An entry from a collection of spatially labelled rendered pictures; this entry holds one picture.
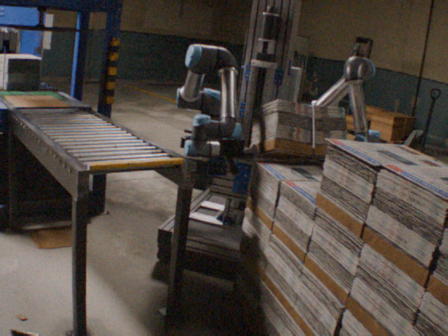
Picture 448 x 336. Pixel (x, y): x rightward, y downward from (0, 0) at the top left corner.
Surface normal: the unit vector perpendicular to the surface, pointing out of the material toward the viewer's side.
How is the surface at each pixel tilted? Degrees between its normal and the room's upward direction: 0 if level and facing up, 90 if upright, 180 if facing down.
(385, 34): 90
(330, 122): 68
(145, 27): 90
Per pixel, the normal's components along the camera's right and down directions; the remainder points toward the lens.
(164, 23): 0.61, 0.29
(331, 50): -0.78, 0.06
